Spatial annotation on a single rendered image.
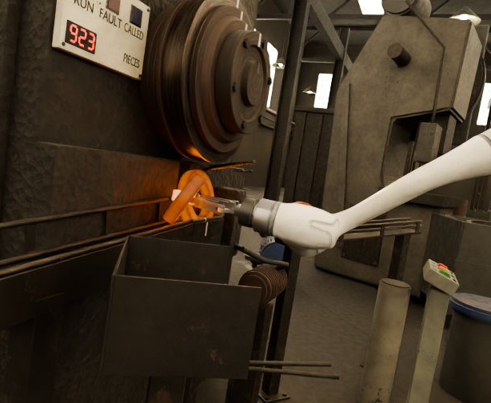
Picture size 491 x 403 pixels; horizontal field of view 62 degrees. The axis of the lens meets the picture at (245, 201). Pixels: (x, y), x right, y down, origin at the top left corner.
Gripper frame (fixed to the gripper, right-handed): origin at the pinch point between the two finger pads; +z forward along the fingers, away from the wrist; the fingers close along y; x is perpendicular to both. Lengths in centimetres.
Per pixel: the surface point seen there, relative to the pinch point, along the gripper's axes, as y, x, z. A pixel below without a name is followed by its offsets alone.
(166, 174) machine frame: 2.7, 4.5, 8.3
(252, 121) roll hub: 14.6, 23.9, -10.0
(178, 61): -9.9, 33.5, 3.3
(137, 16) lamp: -11.7, 42.4, 15.0
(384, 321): 61, -40, -63
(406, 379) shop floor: 98, -79, -83
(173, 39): -8.9, 38.7, 6.3
